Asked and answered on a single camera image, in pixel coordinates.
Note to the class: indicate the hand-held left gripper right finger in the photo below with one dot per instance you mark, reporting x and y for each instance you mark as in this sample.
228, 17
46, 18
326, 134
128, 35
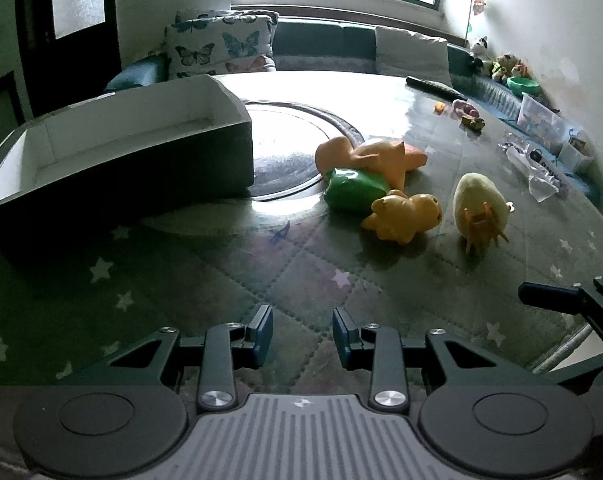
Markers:
342, 335

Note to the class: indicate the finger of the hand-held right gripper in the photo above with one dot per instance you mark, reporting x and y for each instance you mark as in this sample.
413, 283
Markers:
546, 295

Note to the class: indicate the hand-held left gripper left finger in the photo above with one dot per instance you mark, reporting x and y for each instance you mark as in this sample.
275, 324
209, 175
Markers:
264, 332

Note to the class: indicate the pale yellow chick toy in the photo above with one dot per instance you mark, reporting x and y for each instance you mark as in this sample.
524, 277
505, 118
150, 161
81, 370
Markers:
474, 195

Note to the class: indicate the green rubber toy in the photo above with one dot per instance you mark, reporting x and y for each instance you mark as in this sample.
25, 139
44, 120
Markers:
354, 190

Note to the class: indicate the large orange rubber toy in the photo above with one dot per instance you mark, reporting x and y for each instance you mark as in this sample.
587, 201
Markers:
376, 157

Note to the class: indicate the dark cardboard box white inside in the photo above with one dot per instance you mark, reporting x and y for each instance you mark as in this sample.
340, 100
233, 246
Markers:
131, 180

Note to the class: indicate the clear plastic container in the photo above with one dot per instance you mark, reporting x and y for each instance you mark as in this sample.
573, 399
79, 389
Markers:
544, 122

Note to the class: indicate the star printed tablecloth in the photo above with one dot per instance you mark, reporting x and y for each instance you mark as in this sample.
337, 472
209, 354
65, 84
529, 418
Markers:
181, 270

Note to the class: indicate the clear plastic packaging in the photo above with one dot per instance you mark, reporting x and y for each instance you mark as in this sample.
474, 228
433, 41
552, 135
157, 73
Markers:
536, 175

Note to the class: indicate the small clear box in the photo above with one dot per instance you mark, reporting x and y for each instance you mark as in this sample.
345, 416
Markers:
576, 152

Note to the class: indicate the small yellow green toy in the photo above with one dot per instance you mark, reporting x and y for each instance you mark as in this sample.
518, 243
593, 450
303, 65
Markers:
473, 122

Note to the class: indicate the round glass turntable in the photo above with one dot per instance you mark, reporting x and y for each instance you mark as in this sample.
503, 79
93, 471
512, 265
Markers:
291, 135

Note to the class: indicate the small pink toy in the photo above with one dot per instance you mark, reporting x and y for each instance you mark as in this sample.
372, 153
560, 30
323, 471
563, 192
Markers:
464, 106

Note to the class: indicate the green bowl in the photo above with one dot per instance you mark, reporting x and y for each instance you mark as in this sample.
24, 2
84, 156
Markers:
522, 86

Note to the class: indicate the pile of stuffed toys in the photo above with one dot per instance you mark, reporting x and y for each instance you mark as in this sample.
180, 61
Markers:
506, 66

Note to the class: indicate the black remote control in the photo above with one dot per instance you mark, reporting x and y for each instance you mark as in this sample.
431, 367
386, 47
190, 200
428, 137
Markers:
436, 87

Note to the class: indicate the white pillow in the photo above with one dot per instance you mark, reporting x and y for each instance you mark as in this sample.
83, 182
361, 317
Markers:
411, 55

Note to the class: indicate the butterfly print pillow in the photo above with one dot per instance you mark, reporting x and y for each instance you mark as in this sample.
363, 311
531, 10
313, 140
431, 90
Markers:
201, 14
216, 50

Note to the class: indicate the teal sofa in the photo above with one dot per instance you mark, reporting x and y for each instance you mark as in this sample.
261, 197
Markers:
326, 45

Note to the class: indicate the small flag on stick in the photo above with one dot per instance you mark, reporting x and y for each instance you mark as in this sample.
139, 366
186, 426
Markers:
479, 0

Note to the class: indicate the dark wooden door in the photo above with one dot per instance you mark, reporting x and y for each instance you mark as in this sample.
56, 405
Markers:
36, 60

